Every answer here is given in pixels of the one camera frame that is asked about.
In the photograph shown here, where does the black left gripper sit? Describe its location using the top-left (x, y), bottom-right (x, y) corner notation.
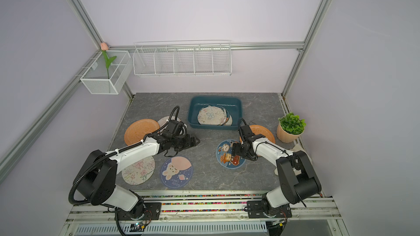
top-left (171, 133), bottom-right (200, 152)

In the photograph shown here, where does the orange coaster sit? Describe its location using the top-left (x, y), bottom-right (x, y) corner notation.
top-left (239, 125), bottom-right (278, 160)
top-left (124, 119), bottom-right (160, 145)

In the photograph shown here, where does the small blue coaster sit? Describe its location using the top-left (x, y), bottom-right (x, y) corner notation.
top-left (215, 140), bottom-right (246, 170)

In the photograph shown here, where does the white butterfly coaster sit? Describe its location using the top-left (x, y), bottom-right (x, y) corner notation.
top-left (197, 106), bottom-right (228, 126)

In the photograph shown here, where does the purple pink bunny coaster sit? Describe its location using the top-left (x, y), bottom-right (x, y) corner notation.
top-left (160, 156), bottom-right (193, 189)

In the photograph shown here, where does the teal plastic storage box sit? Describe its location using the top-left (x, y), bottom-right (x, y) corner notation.
top-left (188, 96), bottom-right (242, 130)

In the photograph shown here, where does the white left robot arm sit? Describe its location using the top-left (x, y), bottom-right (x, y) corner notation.
top-left (68, 120), bottom-right (200, 219)

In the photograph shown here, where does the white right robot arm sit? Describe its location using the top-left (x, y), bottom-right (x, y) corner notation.
top-left (233, 125), bottom-right (322, 210)

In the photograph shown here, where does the white mesh box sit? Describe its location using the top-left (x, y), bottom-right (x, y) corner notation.
top-left (80, 50), bottom-right (133, 95)

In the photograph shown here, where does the pink striped bunny coaster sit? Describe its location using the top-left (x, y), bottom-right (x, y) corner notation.
top-left (157, 116), bottom-right (181, 127)

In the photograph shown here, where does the green potted plant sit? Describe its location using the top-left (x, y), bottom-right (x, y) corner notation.
top-left (277, 113), bottom-right (306, 143)

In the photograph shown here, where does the white pink floral coaster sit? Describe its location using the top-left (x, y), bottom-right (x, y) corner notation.
top-left (122, 156), bottom-right (155, 185)

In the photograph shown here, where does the pink artificial tulip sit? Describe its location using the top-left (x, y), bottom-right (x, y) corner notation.
top-left (100, 42), bottom-right (117, 79)

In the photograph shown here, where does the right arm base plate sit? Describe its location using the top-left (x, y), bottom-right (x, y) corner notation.
top-left (243, 199), bottom-right (292, 219)

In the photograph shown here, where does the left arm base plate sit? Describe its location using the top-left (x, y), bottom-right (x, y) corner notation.
top-left (116, 202), bottom-right (162, 221)

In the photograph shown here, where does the white wire basket shelf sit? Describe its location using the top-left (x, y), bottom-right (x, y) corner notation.
top-left (132, 40), bottom-right (233, 77)

